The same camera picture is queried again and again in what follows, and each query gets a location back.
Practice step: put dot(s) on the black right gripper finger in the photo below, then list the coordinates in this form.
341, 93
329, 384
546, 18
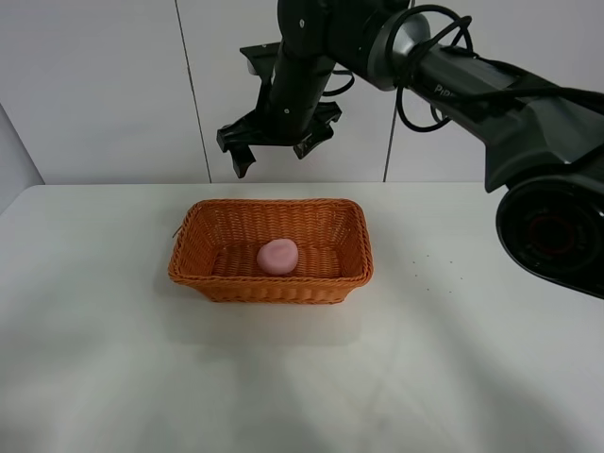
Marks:
316, 134

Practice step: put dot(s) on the orange woven rectangular basket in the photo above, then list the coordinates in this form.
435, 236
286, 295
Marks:
218, 242

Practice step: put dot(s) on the pink peach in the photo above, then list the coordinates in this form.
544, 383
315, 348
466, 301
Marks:
278, 257

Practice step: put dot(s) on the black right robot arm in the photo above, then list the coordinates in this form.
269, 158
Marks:
543, 142

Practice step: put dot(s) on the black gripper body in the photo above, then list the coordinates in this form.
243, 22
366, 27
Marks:
287, 104

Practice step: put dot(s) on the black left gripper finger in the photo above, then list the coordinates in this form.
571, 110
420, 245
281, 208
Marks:
242, 159

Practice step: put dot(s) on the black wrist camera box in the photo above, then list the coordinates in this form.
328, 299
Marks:
261, 59

